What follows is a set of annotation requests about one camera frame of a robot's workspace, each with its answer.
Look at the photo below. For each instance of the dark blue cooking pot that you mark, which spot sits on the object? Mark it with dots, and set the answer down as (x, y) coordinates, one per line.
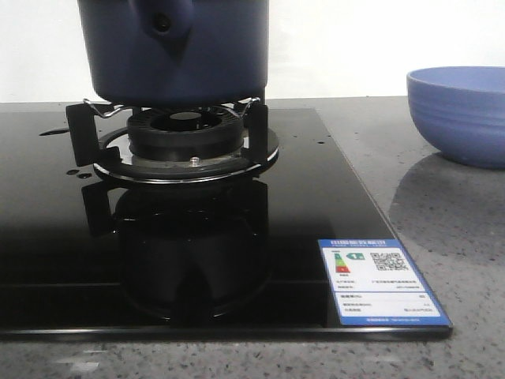
(176, 53)

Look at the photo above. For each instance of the light blue ribbed bowl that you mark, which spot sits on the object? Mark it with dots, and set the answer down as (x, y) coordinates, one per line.
(460, 111)

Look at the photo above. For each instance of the black pot support grate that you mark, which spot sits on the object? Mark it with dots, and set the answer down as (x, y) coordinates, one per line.
(110, 154)

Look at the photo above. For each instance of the black round gas burner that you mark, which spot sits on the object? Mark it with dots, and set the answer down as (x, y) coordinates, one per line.
(179, 136)

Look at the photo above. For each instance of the blue energy label sticker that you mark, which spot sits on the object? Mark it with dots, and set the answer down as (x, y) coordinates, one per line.
(374, 282)

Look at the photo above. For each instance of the black glass gas stove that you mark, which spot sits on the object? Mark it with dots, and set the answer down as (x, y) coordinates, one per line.
(84, 258)

